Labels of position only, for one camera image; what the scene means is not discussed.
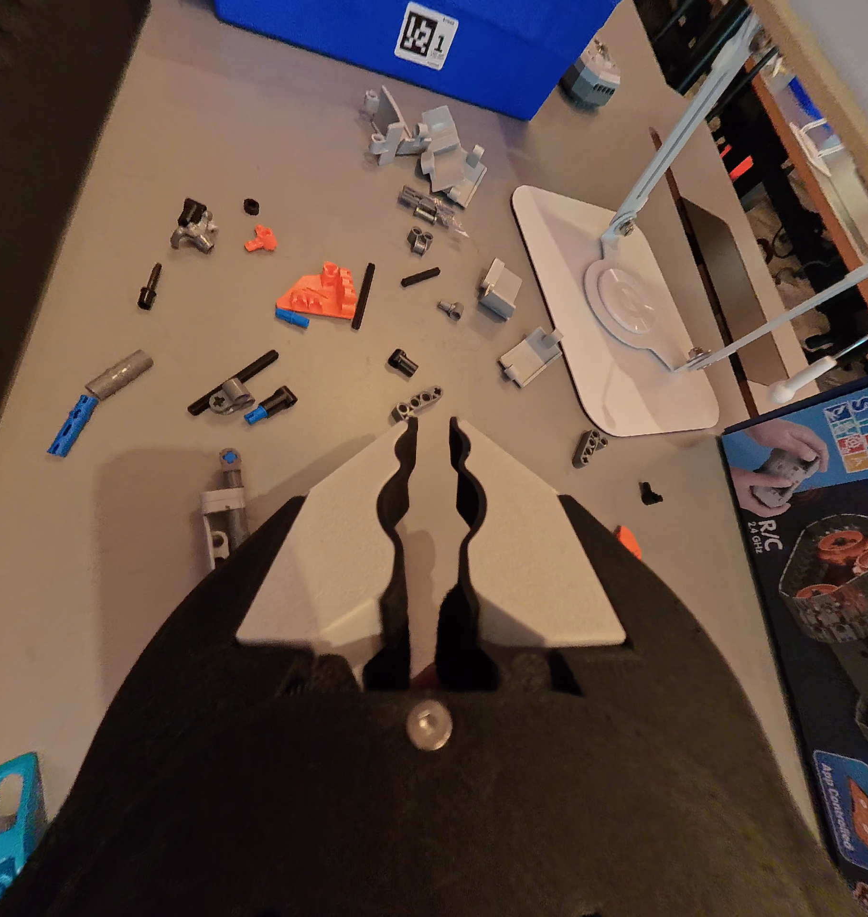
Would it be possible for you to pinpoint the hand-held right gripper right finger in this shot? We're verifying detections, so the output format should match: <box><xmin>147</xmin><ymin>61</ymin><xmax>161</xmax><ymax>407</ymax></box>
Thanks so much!
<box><xmin>437</xmin><ymin>417</ymin><xmax>628</xmax><ymax>692</ymax></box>

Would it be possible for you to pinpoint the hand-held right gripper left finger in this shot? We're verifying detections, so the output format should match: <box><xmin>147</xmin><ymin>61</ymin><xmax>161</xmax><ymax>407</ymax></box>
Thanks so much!
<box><xmin>235</xmin><ymin>417</ymin><xmax>419</xmax><ymax>690</ymax></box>

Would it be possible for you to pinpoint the dark grey short beam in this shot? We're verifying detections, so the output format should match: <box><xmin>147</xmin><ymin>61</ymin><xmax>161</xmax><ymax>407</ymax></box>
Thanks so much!
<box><xmin>571</xmin><ymin>428</ymin><xmax>610</xmax><ymax>470</ymax></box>

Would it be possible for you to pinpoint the black and blue pin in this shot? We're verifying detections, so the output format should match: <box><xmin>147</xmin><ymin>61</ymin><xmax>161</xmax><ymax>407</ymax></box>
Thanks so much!
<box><xmin>244</xmin><ymin>385</ymin><xmax>299</xmax><ymax>426</ymax></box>

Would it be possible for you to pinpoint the dark grey angled beam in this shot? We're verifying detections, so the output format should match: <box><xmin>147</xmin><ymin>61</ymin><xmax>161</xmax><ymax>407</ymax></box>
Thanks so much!
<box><xmin>391</xmin><ymin>384</ymin><xmax>445</xmax><ymax>424</ymax></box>

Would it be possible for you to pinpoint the light grey flat clip panel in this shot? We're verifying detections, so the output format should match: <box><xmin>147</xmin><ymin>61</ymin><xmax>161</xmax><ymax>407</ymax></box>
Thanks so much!
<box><xmin>499</xmin><ymin>327</ymin><xmax>565</xmax><ymax>389</ymax></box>

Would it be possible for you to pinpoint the orange wedge panel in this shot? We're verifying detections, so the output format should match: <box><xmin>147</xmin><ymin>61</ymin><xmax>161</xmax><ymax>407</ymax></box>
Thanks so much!
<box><xmin>275</xmin><ymin>262</ymin><xmax>356</xmax><ymax>323</ymax></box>

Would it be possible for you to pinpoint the blue toy kit box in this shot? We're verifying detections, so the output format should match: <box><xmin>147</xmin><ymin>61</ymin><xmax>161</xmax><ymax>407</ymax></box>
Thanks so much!
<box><xmin>720</xmin><ymin>385</ymin><xmax>868</xmax><ymax>917</ymax></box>

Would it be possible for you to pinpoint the blue pin with grey sleeve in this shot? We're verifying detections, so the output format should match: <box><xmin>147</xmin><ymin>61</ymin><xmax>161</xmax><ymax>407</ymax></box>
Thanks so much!
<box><xmin>46</xmin><ymin>349</ymin><xmax>155</xmax><ymax>458</ymax></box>

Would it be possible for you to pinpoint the light grey boxy panel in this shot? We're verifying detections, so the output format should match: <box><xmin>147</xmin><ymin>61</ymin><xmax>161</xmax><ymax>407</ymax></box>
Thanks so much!
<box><xmin>475</xmin><ymin>257</ymin><xmax>524</xmax><ymax>321</ymax></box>

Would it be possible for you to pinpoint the white book stand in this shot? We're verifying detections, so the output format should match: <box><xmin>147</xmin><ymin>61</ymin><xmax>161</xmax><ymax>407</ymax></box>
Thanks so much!
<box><xmin>511</xmin><ymin>0</ymin><xmax>868</xmax><ymax>439</ymax></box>

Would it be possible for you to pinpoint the grey joint with black pin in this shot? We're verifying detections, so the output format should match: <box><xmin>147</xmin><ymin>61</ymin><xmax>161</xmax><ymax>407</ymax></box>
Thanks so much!
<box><xmin>169</xmin><ymin>198</ymin><xmax>220</xmax><ymax>255</ymax></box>

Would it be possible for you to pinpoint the dark grey connector block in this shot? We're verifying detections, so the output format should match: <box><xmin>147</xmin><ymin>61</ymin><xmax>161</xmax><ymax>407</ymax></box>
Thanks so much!
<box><xmin>398</xmin><ymin>185</ymin><xmax>442</xmax><ymax>226</ymax></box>

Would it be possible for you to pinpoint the black dimpled foam pad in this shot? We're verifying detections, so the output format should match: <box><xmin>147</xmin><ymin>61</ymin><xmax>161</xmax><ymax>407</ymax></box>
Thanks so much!
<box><xmin>0</xmin><ymin>0</ymin><xmax>153</xmax><ymax>474</ymax></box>

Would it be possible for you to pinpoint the grey toy control hub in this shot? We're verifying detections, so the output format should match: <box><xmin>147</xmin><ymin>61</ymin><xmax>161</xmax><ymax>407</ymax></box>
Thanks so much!
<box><xmin>559</xmin><ymin>39</ymin><xmax>622</xmax><ymax>110</ymax></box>

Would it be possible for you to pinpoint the blue plastic bin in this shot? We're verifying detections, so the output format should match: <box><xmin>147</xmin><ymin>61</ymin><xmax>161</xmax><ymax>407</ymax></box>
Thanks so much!
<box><xmin>213</xmin><ymin>0</ymin><xmax>622</xmax><ymax>123</ymax></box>

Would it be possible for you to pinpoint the cyan toy frame piece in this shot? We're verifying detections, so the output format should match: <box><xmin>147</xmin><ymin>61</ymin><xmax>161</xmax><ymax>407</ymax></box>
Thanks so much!
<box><xmin>0</xmin><ymin>751</ymin><xmax>49</xmax><ymax>917</ymax></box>

